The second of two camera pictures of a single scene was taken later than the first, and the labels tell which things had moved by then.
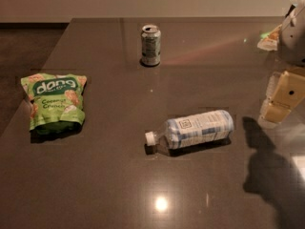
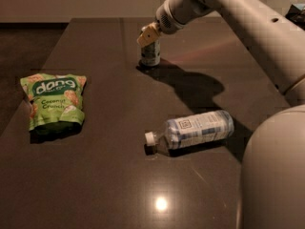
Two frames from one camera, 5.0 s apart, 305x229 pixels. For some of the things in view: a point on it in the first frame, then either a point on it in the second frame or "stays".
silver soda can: [151, 45] stays
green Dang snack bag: [56, 103] stays
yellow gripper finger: [285, 90] → [166, 24]
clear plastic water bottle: [200, 129] stays
